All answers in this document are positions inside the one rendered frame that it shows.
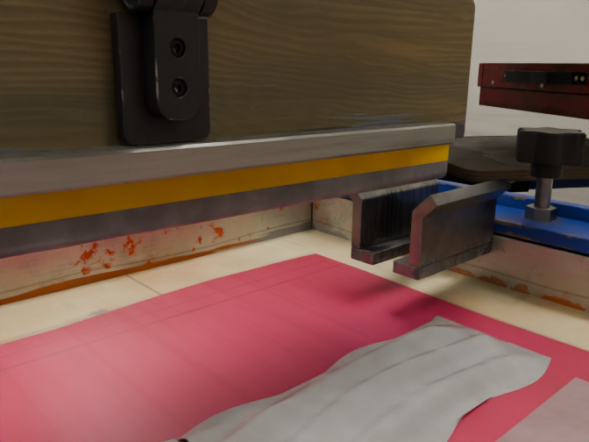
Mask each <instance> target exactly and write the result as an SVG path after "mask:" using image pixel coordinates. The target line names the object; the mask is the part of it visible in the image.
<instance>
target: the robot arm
mask: <svg viewBox="0 0 589 442"><path fill-rule="evenodd" d="M123 2H124V5H125V7H126V8H127V9H128V10H129V11H134V12H125V11H113V12H111V13H110V29H111V43H112V56H113V69H114V83H115V97H116V111H117V135H118V137H119V139H120V141H122V142H123V143H125V144H126V145H131V146H146V145H157V144H167V143H178V142H189V141H199V140H204V139H206V138H207V137H208V136H209V132H210V115H209V48H208V19H206V18H199V17H209V16H211V15H212V14H213V13H214V11H215V10H216V7H217V2H218V0H123Z"/></svg>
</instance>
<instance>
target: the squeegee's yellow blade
mask: <svg viewBox="0 0 589 442"><path fill-rule="evenodd" d="M448 155H449V145H442V146H428V147H421V148H414V149H407V150H399V151H392V152H384V153H370V154H363V155H356V156H348V157H341V158H334V159H327V160H313V161H305V162H297V163H290V164H283V165H276V166H268V167H261V168H247V169H239V170H232V171H225V172H217V173H210V174H203V175H189V176H182V177H175V178H166V179H159V180H152V181H144V182H131V183H124V184H116V185H109V186H102V187H94V188H86V189H73V190H65V191H58V192H51V193H44V194H36V195H29V196H14V197H7V198H0V228H6V227H12V226H18V225H28V224H35V223H40V222H46V221H52V220H58V219H63V218H70V217H80V216H87V215H92V214H98V213H104V212H110V211H116V210H127V209H132V208H138V207H145V206H150V205H156V204H162V203H172V202H179V201H185V200H190V199H196V198H202V197H208V196H219V195H225V194H230V193H237V192H242V191H248V190H255V189H265V188H271V187H277V186H282V185H288V184H295V183H300V182H311V181H317V180H322V179H329V178H335V177H340V176H347V175H357V174H363V173H369V172H375V171H380V170H387V169H392V168H404V167H409V166H415V165H421V164H427V163H432V162H439V161H445V160H448Z"/></svg>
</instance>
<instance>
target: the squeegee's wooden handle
mask: <svg viewBox="0 0 589 442"><path fill-rule="evenodd" d="M113 11H125V12H134V11H129V10H128V9H127V8H126V7H125V5H124V2H123V0H0V153H19V152H31V151H43V150H55V149H68V148H79V147H92V146H114V145H126V144H125V143H123V142H122V141H120V139H119V137H118V135H117V111H116V97H115V83H114V69H113V56H112V43H111V29H110V13H111V12H113ZM474 16H475V3H474V1H473V0H218V2H217V7H216V10H215V11H214V13H213V14H212V15H211V16H209V17H199V18H206V19H208V48H209V115H210V132H209V136H208V137H207V138H206V139H210V138H222V137H234V136H245V135H258V134H270V133H282V132H305V131H317V130H329V129H341V128H353V127H365V126H377V125H400V124H413V123H424V122H442V123H453V124H455V125H456V133H455V139H456V138H463V137H464V135H465V117H466V107H467V97H468V87H469V77H470V66H471V57H472V36H473V27H474Z"/></svg>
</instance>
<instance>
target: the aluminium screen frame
mask: <svg viewBox="0 0 589 442"><path fill-rule="evenodd" d="M352 206H353V202H352V200H351V199H350V198H345V197H341V196H340V197H335V198H331V199H325V200H321V201H316V202H311V203H302V204H297V205H293V206H288V207H283V208H278V209H273V210H264V211H260V212H254V213H250V214H244V215H240V216H235V217H227V218H221V219H217V220H212V221H207V222H202V223H197V224H192V225H183V226H179V227H174V228H169V229H164V230H159V231H155V232H146V233H140V234H136V235H131V236H126V237H122V238H116V239H107V240H103V241H98V242H93V243H88V244H83V245H78V246H70V247H65V248H60V249H55V250H51V251H45V252H41V253H32V254H27V255H22V256H18V257H12V258H8V259H2V260H0V305H4V304H7V303H15V302H18V301H22V300H25V299H29V298H33V297H36V296H43V295H46V294H50V293H53V292H57V291H62V290H65V289H71V288H75V287H79V286H82V285H86V284H90V283H93V282H99V281H103V280H107V279H111V278H115V277H118V276H122V275H126V274H132V273H136V272H139V271H143V270H147V269H150V268H154V267H161V266H165V265H168V264H172V263H175V262H179V261H183V260H189V259H193V258H196V257H200V256H203V255H207V254H212V253H218V252H222V251H225V250H229V249H232V248H236V247H240V246H246V245H250V244H253V243H258V242H261V241H265V240H269V239H275V238H278V237H282V236H286V235H289V234H293V233H297V232H303V231H307V230H311V229H313V230H316V231H319V232H324V233H327V234H330V235H333V236H336V237H339V238H342V239H348V240H350V241H351V229H352ZM492 242H493V243H492V251H491V252H490V253H487V254H484V255H482V256H479V257H477V258H475V259H472V260H468V261H467V262H464V263H461V264H459V265H456V266H455V267H451V268H448V269H446V270H449V271H452V272H455V273H458V274H463V275H466V276H469V277H472V278H475V279H478V280H481V281H484V282H490V283H492V284H495V285H498V286H501V287H504V288H507V289H512V290H515V291H519V292H522V293H524V294H528V295H531V296H536V297H539V298H542V299H544V300H548V301H551V302H553V303H559V304H562V305H565V306H568V307H571V308H574V309H577V310H582V311H585V312H588V313H589V254H586V253H579V252H575V251H572V250H568V249H563V248H560V247H556V246H549V245H545V244H542V243H537V242H534V241H530V240H526V239H519V238H515V237H511V236H508V235H504V234H499V233H496V232H494V233H493V240H492Z"/></svg>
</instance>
